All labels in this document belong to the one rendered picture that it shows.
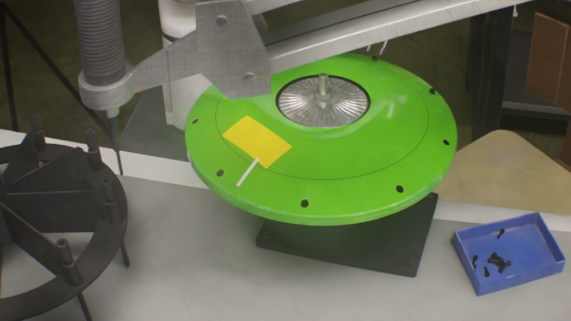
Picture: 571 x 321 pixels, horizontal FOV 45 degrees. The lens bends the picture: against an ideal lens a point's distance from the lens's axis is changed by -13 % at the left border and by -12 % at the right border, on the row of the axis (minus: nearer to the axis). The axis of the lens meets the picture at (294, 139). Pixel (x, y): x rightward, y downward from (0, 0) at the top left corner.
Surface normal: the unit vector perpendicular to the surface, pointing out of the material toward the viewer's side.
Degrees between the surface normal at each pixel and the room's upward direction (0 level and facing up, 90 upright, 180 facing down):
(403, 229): 0
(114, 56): 90
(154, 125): 0
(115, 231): 4
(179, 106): 90
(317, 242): 90
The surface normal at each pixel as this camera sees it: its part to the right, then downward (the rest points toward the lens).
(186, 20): -0.01, -0.57
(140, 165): -0.01, -0.79
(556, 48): -0.60, 0.49
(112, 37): 0.71, 0.42
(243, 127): -0.22, -0.70
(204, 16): 0.07, 0.60
